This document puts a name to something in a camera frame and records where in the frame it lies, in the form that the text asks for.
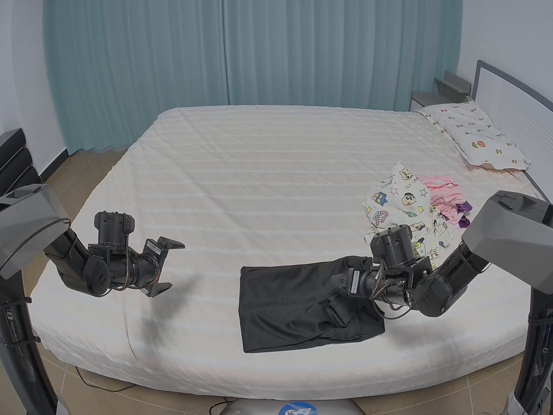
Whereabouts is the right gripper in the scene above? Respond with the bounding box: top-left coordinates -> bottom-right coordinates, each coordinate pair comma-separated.
346,267 -> 389,298

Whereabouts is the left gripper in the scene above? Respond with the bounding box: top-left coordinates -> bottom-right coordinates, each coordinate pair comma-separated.
127,236 -> 187,298

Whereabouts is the black T-shirt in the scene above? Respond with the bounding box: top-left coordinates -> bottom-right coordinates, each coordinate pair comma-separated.
238,255 -> 386,354

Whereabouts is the bed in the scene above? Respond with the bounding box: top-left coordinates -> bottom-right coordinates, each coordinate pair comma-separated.
28,60 -> 553,399

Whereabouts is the white printed garment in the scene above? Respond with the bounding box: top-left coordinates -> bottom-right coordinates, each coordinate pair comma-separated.
362,161 -> 454,271

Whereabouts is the pink garment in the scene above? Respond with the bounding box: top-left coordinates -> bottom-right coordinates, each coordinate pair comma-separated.
419,174 -> 467,224

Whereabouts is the purple garment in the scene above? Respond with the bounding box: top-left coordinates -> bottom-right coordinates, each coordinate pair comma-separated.
451,201 -> 474,229

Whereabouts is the white printed pillow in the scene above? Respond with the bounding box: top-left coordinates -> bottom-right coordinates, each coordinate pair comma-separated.
415,101 -> 531,170

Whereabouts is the grey bedside table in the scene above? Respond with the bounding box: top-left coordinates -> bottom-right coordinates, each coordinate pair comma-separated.
410,70 -> 471,112

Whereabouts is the blue-green curtain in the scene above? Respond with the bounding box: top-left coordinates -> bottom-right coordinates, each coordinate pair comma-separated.
222,0 -> 463,112
43,0 -> 230,152

